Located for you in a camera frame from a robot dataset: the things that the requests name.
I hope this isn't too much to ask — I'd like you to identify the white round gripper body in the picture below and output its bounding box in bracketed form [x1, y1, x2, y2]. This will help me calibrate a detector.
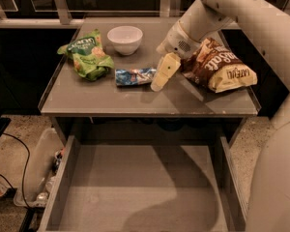
[157, 20, 200, 59]

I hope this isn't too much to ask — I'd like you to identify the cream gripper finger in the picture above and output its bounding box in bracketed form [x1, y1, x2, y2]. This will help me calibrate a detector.
[151, 52, 181, 92]

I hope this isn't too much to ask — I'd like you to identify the blue silver redbull can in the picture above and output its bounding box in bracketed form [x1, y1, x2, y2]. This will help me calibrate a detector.
[115, 68, 157, 86]

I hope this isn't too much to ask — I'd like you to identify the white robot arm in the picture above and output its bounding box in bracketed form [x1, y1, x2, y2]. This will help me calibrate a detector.
[157, 0, 290, 232]

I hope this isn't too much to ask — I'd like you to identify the grey cabinet with top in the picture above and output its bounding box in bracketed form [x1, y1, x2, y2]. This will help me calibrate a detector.
[39, 17, 260, 140]

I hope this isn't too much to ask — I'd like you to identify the open grey top drawer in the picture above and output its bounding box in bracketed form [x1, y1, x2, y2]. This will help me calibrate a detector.
[39, 124, 246, 232]

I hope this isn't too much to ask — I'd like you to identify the brown yellow chip bag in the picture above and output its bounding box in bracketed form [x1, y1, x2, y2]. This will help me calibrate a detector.
[180, 38, 257, 93]

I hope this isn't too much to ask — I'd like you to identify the white ceramic bowl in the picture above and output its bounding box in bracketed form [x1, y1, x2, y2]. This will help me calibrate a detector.
[107, 26, 143, 55]

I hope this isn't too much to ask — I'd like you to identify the green snack bag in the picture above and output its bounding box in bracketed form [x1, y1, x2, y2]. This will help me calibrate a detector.
[57, 29, 114, 81]

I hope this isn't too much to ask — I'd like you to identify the clear plastic storage bin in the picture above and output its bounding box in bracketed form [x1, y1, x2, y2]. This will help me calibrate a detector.
[14, 128, 64, 208]

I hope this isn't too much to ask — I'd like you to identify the metal glass railing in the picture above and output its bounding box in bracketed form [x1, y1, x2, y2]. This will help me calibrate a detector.
[0, 0, 290, 30]

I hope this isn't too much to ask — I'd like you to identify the black cable on floor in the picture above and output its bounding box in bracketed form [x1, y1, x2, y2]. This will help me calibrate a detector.
[0, 129, 33, 209]

